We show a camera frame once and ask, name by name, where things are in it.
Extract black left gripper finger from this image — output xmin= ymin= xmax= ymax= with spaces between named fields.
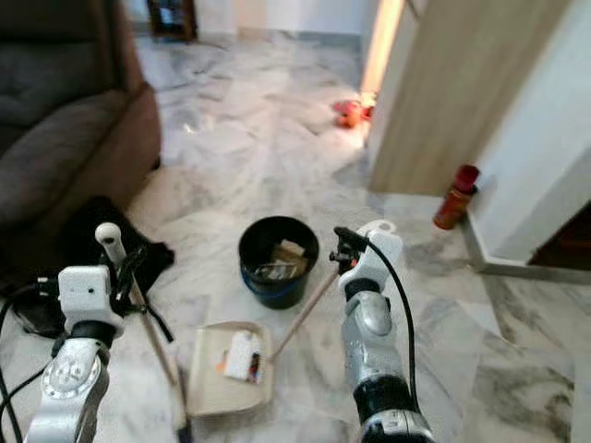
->
xmin=115 ymin=245 xmax=150 ymax=311

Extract wooden broom with white knob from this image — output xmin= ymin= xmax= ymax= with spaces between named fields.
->
xmin=94 ymin=221 xmax=196 ymax=443

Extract beige dustpan with wooden handle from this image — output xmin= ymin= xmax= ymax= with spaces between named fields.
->
xmin=188 ymin=266 xmax=339 ymax=417

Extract brown cardboard piece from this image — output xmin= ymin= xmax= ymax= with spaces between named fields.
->
xmin=270 ymin=239 xmax=308 ymax=266

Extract dark brown wrapper bar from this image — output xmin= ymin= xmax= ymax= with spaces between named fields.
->
xmin=254 ymin=261 xmax=298 ymax=282

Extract black round bucket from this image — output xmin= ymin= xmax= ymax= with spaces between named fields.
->
xmin=237 ymin=215 xmax=320 ymax=311

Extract white card with dark print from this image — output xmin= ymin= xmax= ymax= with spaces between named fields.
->
xmin=225 ymin=329 xmax=262 ymax=383

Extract red spray can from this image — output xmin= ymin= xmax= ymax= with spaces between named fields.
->
xmin=431 ymin=163 xmax=482 ymax=231

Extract small red toy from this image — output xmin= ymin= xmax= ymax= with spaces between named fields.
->
xmin=332 ymin=96 xmax=376 ymax=129

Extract grey brown sofa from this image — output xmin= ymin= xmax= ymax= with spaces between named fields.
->
xmin=0 ymin=0 xmax=163 ymax=257

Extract light wooden door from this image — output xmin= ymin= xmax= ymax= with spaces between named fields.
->
xmin=367 ymin=0 xmax=575 ymax=198

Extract dark wooden stairs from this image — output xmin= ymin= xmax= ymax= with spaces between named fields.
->
xmin=529 ymin=201 xmax=591 ymax=274

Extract dark wooden shelf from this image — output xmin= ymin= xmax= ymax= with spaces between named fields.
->
xmin=147 ymin=0 xmax=200 ymax=43

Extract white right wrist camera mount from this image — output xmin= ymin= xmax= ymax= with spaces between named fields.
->
xmin=349 ymin=220 xmax=406 ymax=293

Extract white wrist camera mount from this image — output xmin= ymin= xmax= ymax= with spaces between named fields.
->
xmin=349 ymin=220 xmax=406 ymax=293
xmin=57 ymin=265 xmax=127 ymax=339

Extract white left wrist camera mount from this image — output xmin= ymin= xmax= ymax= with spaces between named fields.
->
xmin=57 ymin=265 xmax=127 ymax=339

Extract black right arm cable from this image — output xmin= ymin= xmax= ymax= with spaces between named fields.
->
xmin=347 ymin=229 xmax=419 ymax=384

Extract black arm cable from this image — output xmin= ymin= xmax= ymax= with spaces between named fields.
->
xmin=347 ymin=229 xmax=419 ymax=384
xmin=0 ymin=279 xmax=62 ymax=443

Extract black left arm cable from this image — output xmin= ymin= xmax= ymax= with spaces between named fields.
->
xmin=0 ymin=279 xmax=62 ymax=443

